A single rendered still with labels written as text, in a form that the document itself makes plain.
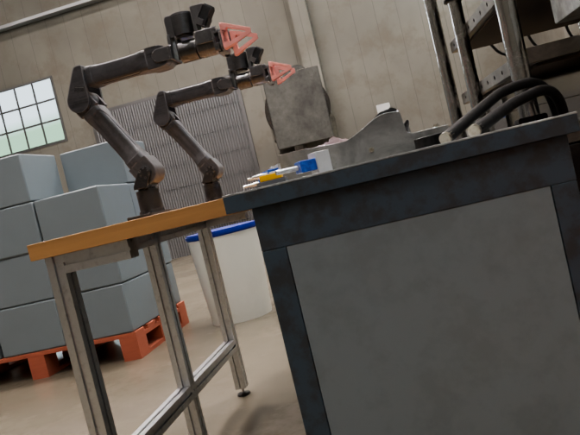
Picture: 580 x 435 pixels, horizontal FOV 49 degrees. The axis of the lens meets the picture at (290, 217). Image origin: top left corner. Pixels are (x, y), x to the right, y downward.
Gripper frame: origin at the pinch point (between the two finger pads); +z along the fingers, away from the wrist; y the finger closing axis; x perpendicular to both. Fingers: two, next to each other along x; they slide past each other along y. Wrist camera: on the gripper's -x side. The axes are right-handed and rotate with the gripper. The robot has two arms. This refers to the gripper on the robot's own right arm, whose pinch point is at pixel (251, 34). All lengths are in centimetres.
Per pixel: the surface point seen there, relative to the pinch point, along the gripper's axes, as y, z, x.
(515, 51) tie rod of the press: 39, 71, 16
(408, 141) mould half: 24, 34, 36
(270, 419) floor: 51, -33, 121
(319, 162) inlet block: -16.9, 12.3, 37.2
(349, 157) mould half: 22.3, 16.5, 36.5
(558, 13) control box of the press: 30, 82, 10
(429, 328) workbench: -37, 29, 75
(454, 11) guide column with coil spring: 114, 65, -15
